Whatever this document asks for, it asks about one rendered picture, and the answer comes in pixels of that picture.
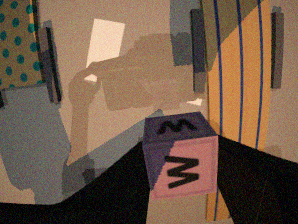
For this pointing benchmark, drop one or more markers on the pink and purple letter block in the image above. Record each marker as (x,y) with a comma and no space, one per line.
(181,155)

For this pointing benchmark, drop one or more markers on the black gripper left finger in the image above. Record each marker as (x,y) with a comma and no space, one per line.
(119,196)

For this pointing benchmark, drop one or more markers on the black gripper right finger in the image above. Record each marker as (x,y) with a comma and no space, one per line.
(257,188)

